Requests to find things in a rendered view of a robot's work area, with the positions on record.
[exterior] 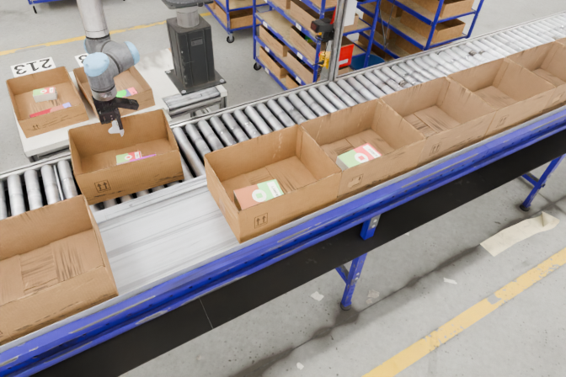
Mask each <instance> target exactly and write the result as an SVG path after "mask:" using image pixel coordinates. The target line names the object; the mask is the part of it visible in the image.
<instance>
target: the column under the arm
mask: <svg viewBox="0 0 566 377"><path fill-rule="evenodd" d="M198 15H199V14H198ZM166 23H167V29H168V38H169V43H170V49H171V54H172V59H173V65H174V69H171V70H167V71H164V72H165V74H166V75H167V76H168V78H169V79H170V81H171V82H172V83H173V85H174V86H175V87H176V88H177V89H178V91H179V92H180V94H181V95H182V96H184V95H187V94H190V93H195V92H198V91H201V90H204V89H207V88H212V87H215V86H218V85H221V84H224V83H227V82H226V81H225V80H224V78H223V77H222V76H221V75H220V74H219V73H218V72H217V71H216V69H215V65H214V55H213V44H212V34H211V25H210V24H209V23H208V22H207V21H205V20H204V19H203V18H202V17H201V16H200V15H199V24H197V25H196V26H194V27H189V28H186V27H182V26H179V25H178V20H177V17H174V18H170V19H166Z"/></svg>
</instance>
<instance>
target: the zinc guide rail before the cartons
mask: <svg viewBox="0 0 566 377"><path fill-rule="evenodd" d="M205 186H207V181H206V175H202V176H199V177H198V178H193V179H191V180H188V181H185V182H182V183H178V184H175V185H174V186H171V187H168V188H164V189H161V190H158V191H156V192H153V193H150V194H147V195H144V196H141V197H139V198H136V199H132V200H129V201H127V202H125V203H122V204H118V205H115V206H112V207H109V208H107V209H104V210H101V211H98V212H95V213H93V217H94V219H95V220H96V222H97V225H98V224H101V223H104V222H106V221H109V220H113V219H115V218H118V217H121V216H123V215H127V214H130V213H132V212H134V211H137V210H141V209H144V208H146V207H148V206H151V205H154V204H158V203H160V202H163V201H165V200H168V199H171V198H174V197H177V196H180V195H182V194H186V193H188V192H191V191H194V190H196V189H200V188H203V187H205Z"/></svg>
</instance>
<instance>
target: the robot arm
mask: <svg viewBox="0 0 566 377"><path fill-rule="evenodd" d="M167 1H168V2H171V3H196V2H199V1H201V0H167ZM77 5H78V8H79V12H80V15H81V19H82V21H83V27H84V31H85V36H86V38H85V39H84V42H83V48H84V50H85V51H86V52H87V53H88V56H86V57H85V59H84V61H83V67H84V71H85V73H86V75H87V78H88V82H89V85H90V88H91V91H92V94H93V96H92V99H93V103H94V106H95V108H96V111H97V114H98V115H99V119H100V122H101V125H103V124H108V123H111V121H112V127H111V128H110V129H109V133H110V134H113V133H120V134H121V136H123V135H124V129H123V125H122V122H121V119H120V118H121V117H120V111H119V109H118V108H123V109H133V110H138V108H139V106H140V105H139V103H138V102H137V101H136V100H135V99H130V98H121V97H116V95H117V90H116V86H115V80H114V77H116V76H117V75H119V74H121V73H122V72H124V71H125V70H127V69H128V68H130V67H132V66H134V65H135V64H136V63H138V62H139V60H140V55H139V52H138V50H137V48H136V47H135V46H134V45H133V44H132V43H131V42H130V41H125V42H124V43H123V44H120V43H117V42H115V41H113V40H111V38H110V35H109V31H108V27H107V24H106V19H105V16H104V9H103V5H102V2H101V0H77ZM115 119H116V120H115ZM116 122H117V124H116ZM117 125H118V126H117Z"/></svg>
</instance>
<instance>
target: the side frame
mask: <svg viewBox="0 0 566 377"><path fill-rule="evenodd" d="M556 123H557V124H556ZM565 129H566V109H564V110H562V111H560V112H557V113H556V114H552V115H550V116H548V117H547V118H544V119H541V120H538V121H537V122H535V123H532V124H530V125H527V126H525V127H523V128H520V129H518V130H516V131H513V132H511V133H509V134H507V135H504V136H501V137H500V138H498V139H495V140H493V141H490V142H488V143H486V144H484V145H481V146H479V147H476V148H474V149H472V150H470V151H467V152H464V153H462V154H461V155H458V156H456V157H453V158H451V159H449V160H447V161H444V162H442V163H439V164H437V165H435V166H433V167H430V168H427V169H425V170H424V171H421V172H419V173H416V174H414V175H412V176H410V177H407V178H405V179H402V180H400V181H398V182H396V183H393V184H390V185H388V186H386V187H385V188H381V189H379V190H377V191H375V192H373V193H370V194H368V195H365V196H363V197H361V198H358V199H356V200H354V201H351V202H349V203H348V204H344V205H342V206H340V207H338V208H336V209H333V210H330V211H328V212H326V213H324V214H321V215H319V216H317V217H314V218H312V219H311V220H307V221H305V222H302V223H301V224H299V225H296V226H293V227H291V228H289V229H287V230H285V231H282V232H280V233H277V234H275V235H273V236H270V237H268V238H265V239H264V240H262V241H259V242H256V243H254V244H252V245H250V246H248V247H245V248H243V249H240V250H238V251H236V252H233V253H231V254H228V255H226V256H225V257H222V258H219V259H217V260H215V261H213V262H211V263H208V264H206V265H203V266H201V267H199V268H196V269H194V270H191V271H189V272H188V273H184V274H182V275H180V276H178V277H176V278H174V279H170V280H169V281H166V282H164V283H162V284H159V285H157V286H155V287H152V288H150V289H147V290H145V291H143V292H141V293H139V294H137V295H133V296H132V297H129V298H127V299H125V300H122V301H120V302H118V303H115V304H113V305H110V306H108V307H106V308H104V309H102V310H100V311H96V312H94V313H92V314H90V315H88V316H85V317H83V318H81V319H78V320H76V321H73V322H71V323H69V324H66V325H65V326H63V327H59V328H57V329H56V330H53V331H51V332H47V333H46V334H44V335H41V336H39V337H36V338H34V339H32V340H29V341H28V342H25V343H22V344H20V345H18V346H16V347H14V348H10V349H9V350H7V351H4V352H2V353H0V377H29V376H31V375H32V374H35V373H37V372H40V371H41V370H43V369H46V368H48V367H51V366H52V365H54V364H57V363H59V362H61V361H63V360H65V359H67V358H70V357H72V356H74V355H76V354H78V353H81V352H83V351H85V350H87V349H89V348H91V347H94V346H96V345H98V344H100V343H102V342H105V341H107V340H109V339H111V338H112V337H116V336H118V335H120V334H121V333H123V332H127V331H129V330H130V329H132V328H134V327H138V326H140V325H141V324H143V323H145V322H147V321H150V320H152V319H154V318H156V317H158V316H161V315H163V314H165V313H167V312H169V311H172V310H174V309H176V308H178V307H180V306H182V305H185V304H187V303H189V302H191V301H193V300H196V299H198V298H200V297H201V296H204V295H207V294H209V293H210V292H212V291H215V290H217V289H220V288H221V287H223V286H226V285H228V284H230V283H232V282H234V281H237V280H239V279H241V278H243V277H245V276H248V275H250V274H251V273H254V272H256V271H259V270H260V269H262V268H265V267H267V266H270V265H271V264H273V263H276V262H278V261H280V260H282V259H284V258H287V257H289V256H291V255H293V254H295V253H297V252H300V251H302V250H304V249H306V248H308V247H310V246H313V245H315V244H317V243H319V242H321V241H324V240H326V239H328V238H330V237H331V236H335V235H337V234H339V233H340V232H342V231H346V230H348V229H350V228H351V227H353V226H357V225H359V224H360V223H362V222H364V221H366V220H369V219H371V218H373V217H375V216H377V215H380V214H382V213H384V212H386V211H388V210H391V209H393V208H395V207H397V206H399V205H401V204H404V203H406V202H408V201H410V200H412V199H415V198H417V197H419V196H420V195H423V194H426V193H428V192H429V191H431V190H434V189H437V188H439V187H440V186H442V185H445V184H447V183H449V182H451V181H453V180H456V179H458V178H460V177H462V176H464V175H467V174H469V173H471V172H473V171H475V170H478V169H479V168H481V167H484V166H486V165H489V164H490V163H492V162H495V161H497V160H499V159H501V158H503V157H506V156H508V155H510V154H512V153H514V152H516V151H519V150H521V149H523V148H525V147H527V146H529V145H532V144H534V143H536V142H538V141H540V140H543V139H545V138H547V137H549V136H550V135H554V134H556V133H558V132H559V131H561V130H565ZM417 185H418V186H417ZM380 202H381V203H380ZM353 214H354V215H353ZM325 226H326V227H325ZM309 233H311V234H309ZM278 247H280V248H278ZM263 254H264V255H263ZM261 255H263V256H261ZM245 262H246V263H245ZM228 269H229V270H228ZM227 270H228V271H227ZM191 286H192V287H191ZM189 287H191V288H189ZM170 295H172V296H170ZM169 296H170V297H169ZM129 314H130V315H129ZM108 323H109V325H106V324H108ZM85 333H86V335H84V336H83V334H85ZM61 344H62V345H61ZM59 345H61V346H59ZM36 355H37V357H35V356H36ZM10 367H12V368H11V369H9V368H10Z"/></svg>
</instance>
